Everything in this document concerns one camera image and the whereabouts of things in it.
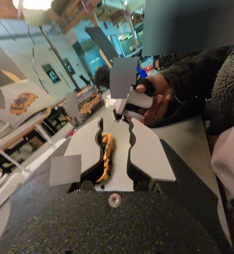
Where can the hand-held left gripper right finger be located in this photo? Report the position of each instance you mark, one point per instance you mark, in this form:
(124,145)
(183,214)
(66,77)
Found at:
(148,150)

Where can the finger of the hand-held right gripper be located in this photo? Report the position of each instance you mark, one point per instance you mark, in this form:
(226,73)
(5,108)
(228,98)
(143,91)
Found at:
(120,107)

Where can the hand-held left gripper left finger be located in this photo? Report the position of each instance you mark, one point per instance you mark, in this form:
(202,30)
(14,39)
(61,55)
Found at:
(83,142)

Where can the orange lego car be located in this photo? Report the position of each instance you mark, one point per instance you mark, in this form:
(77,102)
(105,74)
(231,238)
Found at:
(108,146)

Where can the person's right forearm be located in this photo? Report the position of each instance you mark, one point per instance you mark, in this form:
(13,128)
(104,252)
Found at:
(188,71)

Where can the red lego minifigure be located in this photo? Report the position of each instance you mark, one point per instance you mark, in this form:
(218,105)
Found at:
(70,132)

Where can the lego set box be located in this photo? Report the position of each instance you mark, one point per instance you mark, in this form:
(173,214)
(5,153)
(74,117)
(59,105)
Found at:
(91,103)

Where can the person's right hand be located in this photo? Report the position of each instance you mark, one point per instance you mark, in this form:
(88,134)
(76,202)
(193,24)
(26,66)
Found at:
(164,87)

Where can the blue plastic crate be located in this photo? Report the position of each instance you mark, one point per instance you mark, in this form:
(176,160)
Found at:
(142,72)

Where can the black flat panel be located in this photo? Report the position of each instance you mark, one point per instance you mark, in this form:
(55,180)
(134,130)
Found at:
(101,41)

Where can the instruction booklet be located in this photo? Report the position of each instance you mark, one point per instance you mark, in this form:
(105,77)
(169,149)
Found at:
(21,103)

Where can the person's dark fleece jacket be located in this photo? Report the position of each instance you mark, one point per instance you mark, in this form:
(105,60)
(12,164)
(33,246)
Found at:
(228,89)

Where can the booklet stand with white base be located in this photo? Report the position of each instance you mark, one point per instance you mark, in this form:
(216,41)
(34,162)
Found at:
(2,190)

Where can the framed wall picture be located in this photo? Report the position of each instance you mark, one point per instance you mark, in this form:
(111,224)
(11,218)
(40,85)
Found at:
(69,67)
(50,73)

